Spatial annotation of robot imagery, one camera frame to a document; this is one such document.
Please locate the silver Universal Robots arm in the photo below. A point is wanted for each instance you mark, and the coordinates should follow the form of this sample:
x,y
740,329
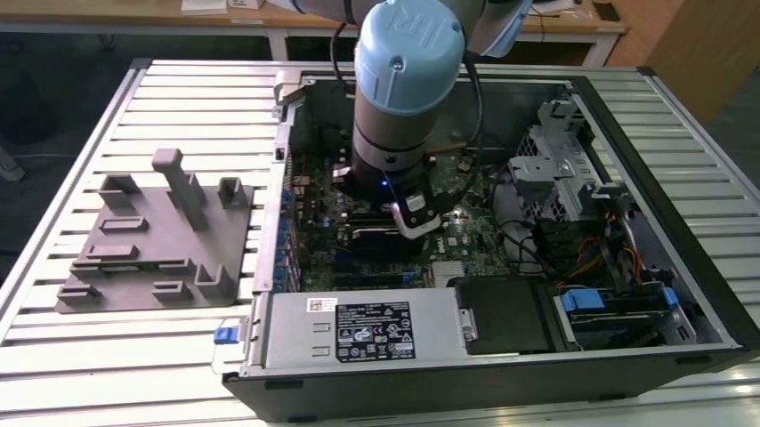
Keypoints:
x,y
391,133

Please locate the black RAM slot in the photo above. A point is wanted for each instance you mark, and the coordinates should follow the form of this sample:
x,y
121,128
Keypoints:
x,y
367,225
367,221
367,216
367,212

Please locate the black graphics card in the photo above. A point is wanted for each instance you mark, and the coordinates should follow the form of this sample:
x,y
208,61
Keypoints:
x,y
374,247

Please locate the black expansion slot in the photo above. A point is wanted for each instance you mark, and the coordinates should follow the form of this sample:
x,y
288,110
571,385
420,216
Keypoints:
x,y
367,280

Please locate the green motherboard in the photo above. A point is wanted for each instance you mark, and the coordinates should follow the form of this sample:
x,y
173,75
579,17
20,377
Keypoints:
x,y
474,240

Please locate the silver finned heatsink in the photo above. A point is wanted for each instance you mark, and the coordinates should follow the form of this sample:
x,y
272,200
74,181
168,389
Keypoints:
x,y
448,272

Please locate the white barcode sticker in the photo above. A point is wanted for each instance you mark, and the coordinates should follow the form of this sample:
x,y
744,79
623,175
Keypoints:
x,y
320,305

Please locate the metal drive cage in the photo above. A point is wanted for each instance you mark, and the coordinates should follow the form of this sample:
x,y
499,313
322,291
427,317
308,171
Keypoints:
x,y
551,147

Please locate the black rating label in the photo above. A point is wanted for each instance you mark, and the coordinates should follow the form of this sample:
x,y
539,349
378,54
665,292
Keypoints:
x,y
374,331

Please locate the grey parts rack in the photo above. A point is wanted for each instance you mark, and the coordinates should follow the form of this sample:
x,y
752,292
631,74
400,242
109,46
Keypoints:
x,y
172,231

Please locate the silver power supply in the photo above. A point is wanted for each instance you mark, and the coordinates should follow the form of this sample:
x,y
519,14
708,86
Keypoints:
x,y
284,329

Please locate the black fan shroud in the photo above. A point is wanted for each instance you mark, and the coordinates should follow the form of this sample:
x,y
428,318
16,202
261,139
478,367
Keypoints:
x,y
505,311

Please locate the blue case latch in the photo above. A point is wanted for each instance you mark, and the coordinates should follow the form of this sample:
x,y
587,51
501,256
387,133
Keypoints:
x,y
224,335

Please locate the blue disk carrier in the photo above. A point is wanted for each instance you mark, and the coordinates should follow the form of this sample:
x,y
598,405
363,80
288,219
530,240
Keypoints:
x,y
578,302

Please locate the green RAM stick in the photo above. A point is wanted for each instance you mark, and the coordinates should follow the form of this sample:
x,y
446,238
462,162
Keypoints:
x,y
127,267

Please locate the small white box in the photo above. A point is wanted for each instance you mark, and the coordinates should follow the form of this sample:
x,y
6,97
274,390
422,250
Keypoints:
x,y
245,3

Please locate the black PC case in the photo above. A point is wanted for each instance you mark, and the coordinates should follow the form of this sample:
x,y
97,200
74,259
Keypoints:
x,y
415,396

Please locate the large white box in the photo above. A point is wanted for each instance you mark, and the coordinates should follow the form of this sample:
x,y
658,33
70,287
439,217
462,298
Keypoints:
x,y
204,5

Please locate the black disk bay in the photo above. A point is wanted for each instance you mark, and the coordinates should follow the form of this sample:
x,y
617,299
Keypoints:
x,y
623,329

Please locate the black desk item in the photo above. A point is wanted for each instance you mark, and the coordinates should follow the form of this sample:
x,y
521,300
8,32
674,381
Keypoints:
x,y
606,11

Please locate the wooden desk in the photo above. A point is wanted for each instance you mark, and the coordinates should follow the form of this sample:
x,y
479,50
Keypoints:
x,y
119,18

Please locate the blue bay tab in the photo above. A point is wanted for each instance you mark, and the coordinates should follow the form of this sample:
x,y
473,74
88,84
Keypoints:
x,y
670,297

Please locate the white furniture foot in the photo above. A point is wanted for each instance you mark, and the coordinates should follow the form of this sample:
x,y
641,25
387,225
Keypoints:
x,y
8,169

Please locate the wooden cabinet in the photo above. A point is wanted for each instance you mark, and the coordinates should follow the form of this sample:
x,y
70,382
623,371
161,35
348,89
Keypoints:
x,y
700,53

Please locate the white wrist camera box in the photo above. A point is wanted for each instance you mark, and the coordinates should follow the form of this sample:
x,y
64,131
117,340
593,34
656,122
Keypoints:
x,y
415,222

